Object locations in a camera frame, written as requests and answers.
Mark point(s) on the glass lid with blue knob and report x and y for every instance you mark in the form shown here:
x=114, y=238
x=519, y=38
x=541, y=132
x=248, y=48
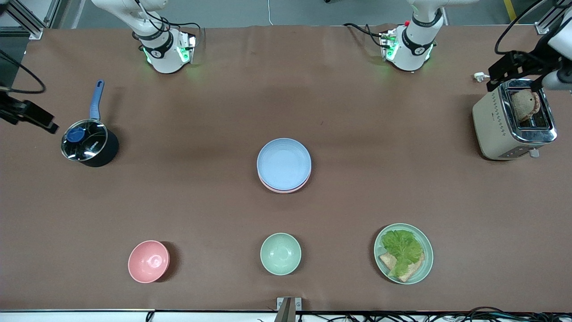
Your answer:
x=87, y=143

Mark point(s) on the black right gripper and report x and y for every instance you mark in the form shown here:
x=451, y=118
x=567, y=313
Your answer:
x=10, y=110

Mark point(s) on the beige and chrome toaster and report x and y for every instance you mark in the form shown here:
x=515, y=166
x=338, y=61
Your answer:
x=491, y=125

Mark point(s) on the blue plate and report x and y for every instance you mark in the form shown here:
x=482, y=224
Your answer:
x=283, y=163

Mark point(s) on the pink bowl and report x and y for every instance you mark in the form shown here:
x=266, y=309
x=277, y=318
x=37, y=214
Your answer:
x=148, y=261

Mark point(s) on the green bowl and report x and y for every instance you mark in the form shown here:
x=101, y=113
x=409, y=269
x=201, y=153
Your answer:
x=280, y=253

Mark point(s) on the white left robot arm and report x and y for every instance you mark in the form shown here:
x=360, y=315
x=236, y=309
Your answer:
x=413, y=49

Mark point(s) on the toasted bread slice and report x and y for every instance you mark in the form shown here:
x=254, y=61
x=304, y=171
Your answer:
x=412, y=271

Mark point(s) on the brown bread slice in toaster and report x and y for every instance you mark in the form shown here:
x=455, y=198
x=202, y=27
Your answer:
x=523, y=105

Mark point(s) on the white power plug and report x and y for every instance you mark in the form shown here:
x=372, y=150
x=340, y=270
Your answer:
x=479, y=77

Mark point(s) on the pink plate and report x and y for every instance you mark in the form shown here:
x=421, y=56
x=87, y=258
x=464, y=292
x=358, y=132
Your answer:
x=283, y=190

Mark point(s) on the green plate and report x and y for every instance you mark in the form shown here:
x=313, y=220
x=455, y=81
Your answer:
x=426, y=264

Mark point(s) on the aluminium frame profile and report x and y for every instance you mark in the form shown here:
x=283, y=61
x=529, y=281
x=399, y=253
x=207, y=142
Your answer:
x=27, y=22
x=547, y=22

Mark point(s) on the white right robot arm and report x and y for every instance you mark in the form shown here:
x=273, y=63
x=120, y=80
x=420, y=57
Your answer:
x=163, y=58

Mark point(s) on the green lettuce leaf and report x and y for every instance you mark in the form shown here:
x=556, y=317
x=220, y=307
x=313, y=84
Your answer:
x=402, y=248

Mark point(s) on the grey metal camera bracket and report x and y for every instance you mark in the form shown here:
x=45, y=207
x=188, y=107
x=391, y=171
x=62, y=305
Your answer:
x=286, y=308

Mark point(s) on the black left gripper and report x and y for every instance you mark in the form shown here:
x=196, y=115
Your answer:
x=530, y=62

